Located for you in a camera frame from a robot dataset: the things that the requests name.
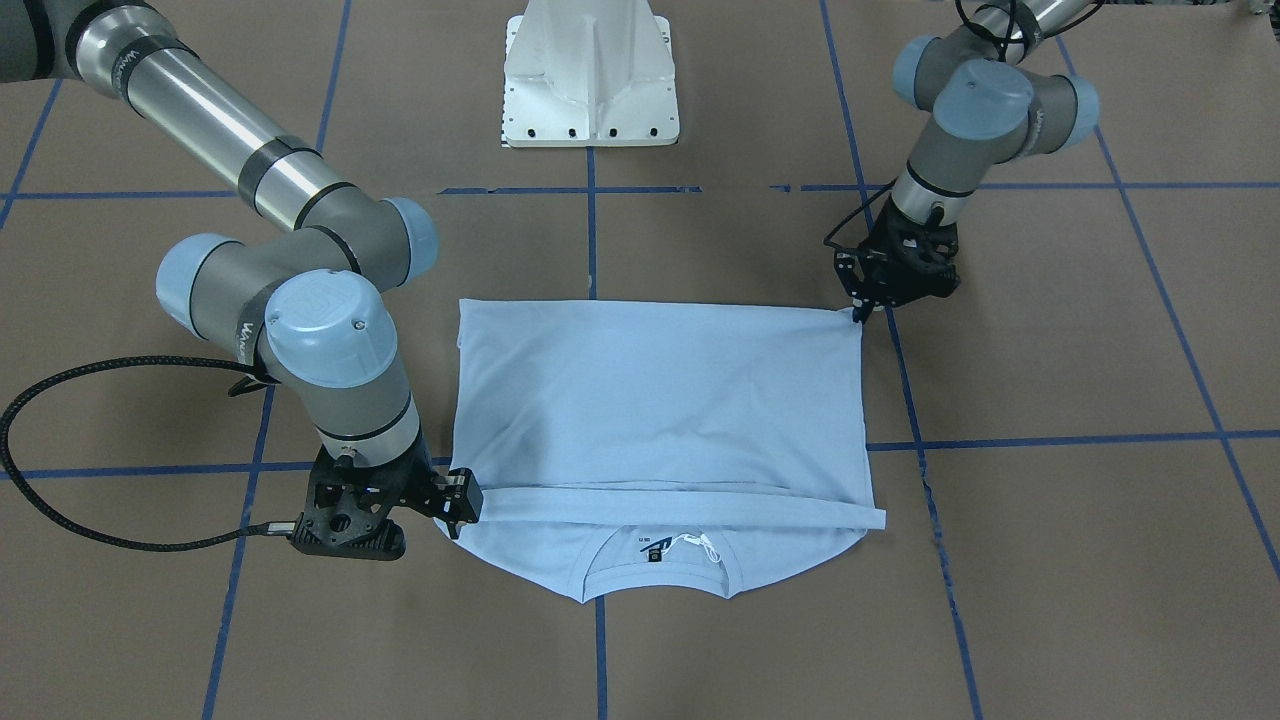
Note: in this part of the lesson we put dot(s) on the white camera mast base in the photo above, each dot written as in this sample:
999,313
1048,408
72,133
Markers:
589,74

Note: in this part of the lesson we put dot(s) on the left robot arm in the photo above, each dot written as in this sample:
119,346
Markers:
984,109

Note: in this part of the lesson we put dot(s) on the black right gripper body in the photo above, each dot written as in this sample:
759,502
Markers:
457,500

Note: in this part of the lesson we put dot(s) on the light blue t-shirt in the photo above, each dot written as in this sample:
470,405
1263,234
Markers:
598,430

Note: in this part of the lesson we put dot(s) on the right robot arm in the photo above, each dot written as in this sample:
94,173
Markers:
303,311

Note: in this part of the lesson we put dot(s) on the white garment hang tag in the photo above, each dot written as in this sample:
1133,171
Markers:
701,541

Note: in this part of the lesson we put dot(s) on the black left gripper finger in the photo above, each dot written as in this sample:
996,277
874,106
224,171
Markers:
862,308

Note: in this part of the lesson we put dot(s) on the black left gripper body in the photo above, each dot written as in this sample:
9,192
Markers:
862,277

